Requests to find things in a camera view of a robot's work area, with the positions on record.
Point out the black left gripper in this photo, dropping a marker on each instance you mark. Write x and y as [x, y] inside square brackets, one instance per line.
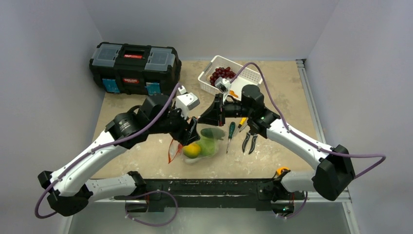
[187, 132]

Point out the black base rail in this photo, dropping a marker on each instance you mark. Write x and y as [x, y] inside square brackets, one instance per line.
[261, 194]

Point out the black pliers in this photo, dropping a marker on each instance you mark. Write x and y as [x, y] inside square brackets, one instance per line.
[250, 137]

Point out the clear zip top bag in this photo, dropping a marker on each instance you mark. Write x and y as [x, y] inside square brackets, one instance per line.
[176, 149]

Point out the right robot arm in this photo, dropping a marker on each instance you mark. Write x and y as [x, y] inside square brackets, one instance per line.
[333, 168]

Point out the green cabbage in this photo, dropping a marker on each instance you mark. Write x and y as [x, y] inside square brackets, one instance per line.
[208, 146]

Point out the dark green cucumber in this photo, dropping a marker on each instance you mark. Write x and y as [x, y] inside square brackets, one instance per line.
[213, 133]

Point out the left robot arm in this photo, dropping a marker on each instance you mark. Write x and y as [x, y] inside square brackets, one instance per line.
[71, 188]

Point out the black plastic toolbox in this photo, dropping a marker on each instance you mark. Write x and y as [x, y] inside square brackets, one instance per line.
[135, 69]

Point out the yellow tape measure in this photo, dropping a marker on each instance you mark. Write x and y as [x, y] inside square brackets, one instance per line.
[282, 170]

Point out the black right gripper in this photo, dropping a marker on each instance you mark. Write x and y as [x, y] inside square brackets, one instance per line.
[220, 111]

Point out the white plastic basket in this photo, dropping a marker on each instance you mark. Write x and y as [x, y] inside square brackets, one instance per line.
[247, 76]

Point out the red grape bunch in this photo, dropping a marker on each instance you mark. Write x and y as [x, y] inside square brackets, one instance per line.
[221, 72]

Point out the orange fruit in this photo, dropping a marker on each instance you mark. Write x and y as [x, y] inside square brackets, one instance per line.
[232, 93]

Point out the green handled screwdriver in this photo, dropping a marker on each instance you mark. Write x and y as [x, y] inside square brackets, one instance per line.
[231, 131]

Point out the yellow handled screwdriver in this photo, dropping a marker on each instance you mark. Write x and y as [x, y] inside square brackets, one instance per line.
[242, 122]

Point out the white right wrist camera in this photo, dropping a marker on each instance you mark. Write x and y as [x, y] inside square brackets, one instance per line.
[224, 86]

